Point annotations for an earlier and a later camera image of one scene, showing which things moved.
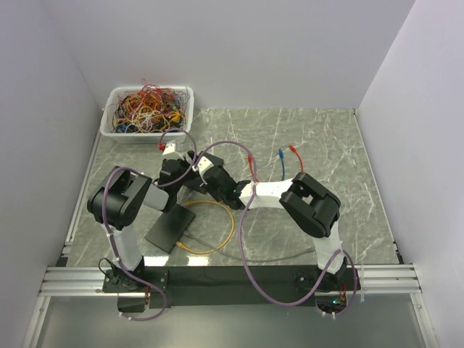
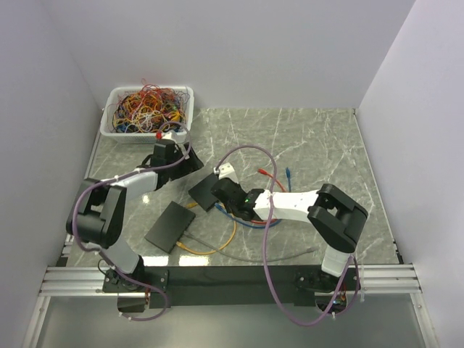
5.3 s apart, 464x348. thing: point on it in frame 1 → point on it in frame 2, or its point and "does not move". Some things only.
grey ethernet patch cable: x=248 y=260 does not move
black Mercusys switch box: x=214 y=159 → x=202 y=191
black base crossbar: x=217 y=286 does not move
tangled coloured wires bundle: x=149 y=109 does not move
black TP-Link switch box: x=170 y=228 does not move
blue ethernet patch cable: x=283 y=168 → x=251 y=225
